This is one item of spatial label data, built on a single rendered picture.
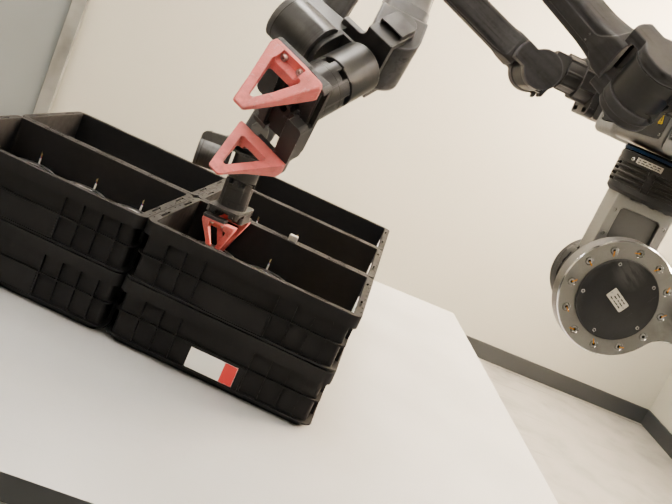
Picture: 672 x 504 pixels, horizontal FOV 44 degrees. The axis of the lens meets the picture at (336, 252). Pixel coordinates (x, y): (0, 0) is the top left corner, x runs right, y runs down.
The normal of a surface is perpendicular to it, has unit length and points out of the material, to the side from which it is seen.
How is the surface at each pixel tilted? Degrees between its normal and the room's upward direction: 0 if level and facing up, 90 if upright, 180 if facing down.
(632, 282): 90
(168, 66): 90
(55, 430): 0
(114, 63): 90
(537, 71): 84
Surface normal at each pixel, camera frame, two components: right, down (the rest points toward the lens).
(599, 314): 0.04, 0.26
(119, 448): 0.40, -0.89
